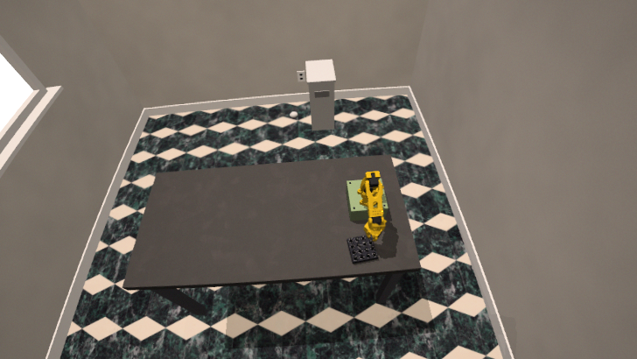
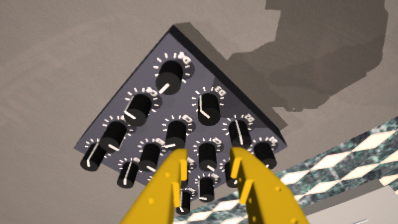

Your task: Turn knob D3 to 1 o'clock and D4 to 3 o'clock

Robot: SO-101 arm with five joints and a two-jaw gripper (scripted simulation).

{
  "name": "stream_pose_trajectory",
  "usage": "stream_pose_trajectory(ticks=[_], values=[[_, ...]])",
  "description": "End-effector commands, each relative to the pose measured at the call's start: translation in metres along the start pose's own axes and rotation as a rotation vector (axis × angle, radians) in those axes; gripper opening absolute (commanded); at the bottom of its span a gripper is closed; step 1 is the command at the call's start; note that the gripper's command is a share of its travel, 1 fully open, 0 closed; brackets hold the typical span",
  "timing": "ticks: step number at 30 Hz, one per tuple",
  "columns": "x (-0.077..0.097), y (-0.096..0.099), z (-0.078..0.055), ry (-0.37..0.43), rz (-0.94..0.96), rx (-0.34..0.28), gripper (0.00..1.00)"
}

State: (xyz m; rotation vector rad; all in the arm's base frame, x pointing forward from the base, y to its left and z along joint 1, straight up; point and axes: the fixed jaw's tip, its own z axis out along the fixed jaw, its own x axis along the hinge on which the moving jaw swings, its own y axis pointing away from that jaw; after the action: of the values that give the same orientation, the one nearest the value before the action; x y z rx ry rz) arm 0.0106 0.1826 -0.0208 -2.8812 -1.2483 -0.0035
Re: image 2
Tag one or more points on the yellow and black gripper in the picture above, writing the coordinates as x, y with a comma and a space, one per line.
268, 200

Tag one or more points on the dark grey knob box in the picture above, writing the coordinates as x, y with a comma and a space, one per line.
196, 105

